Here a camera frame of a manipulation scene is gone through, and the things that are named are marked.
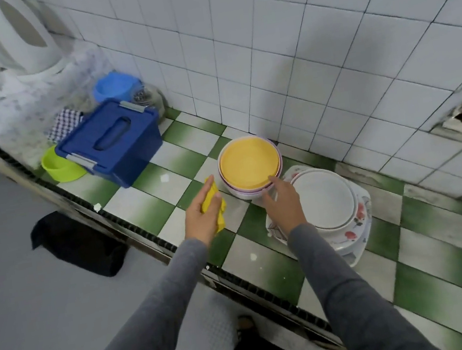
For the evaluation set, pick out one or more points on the lime green plastic bowl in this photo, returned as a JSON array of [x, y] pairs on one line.
[[61, 168]]

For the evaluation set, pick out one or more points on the person's black shoe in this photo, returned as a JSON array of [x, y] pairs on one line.
[[248, 347]]

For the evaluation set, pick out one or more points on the blue plastic box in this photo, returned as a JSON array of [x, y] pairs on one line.
[[109, 143]]

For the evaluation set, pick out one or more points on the blue white checked cloth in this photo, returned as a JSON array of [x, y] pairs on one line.
[[64, 124]]

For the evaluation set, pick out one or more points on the blue plastic bowl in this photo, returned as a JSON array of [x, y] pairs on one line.
[[116, 84]]

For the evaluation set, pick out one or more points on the person's left hand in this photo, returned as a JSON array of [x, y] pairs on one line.
[[202, 222]]

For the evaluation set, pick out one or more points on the clear plastic bag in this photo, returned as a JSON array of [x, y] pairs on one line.
[[5, 111]]

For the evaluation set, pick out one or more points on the white electric kettle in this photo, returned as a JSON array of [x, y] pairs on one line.
[[11, 37]]

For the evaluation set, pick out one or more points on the glass jar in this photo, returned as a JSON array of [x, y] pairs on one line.
[[149, 98]]

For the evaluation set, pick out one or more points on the small white ceramic bowl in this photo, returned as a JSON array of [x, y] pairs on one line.
[[325, 197]]

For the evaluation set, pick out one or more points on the person's right forearm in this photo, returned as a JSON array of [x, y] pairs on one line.
[[362, 300]]

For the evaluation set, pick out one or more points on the person's right hand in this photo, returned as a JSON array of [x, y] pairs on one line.
[[286, 209]]

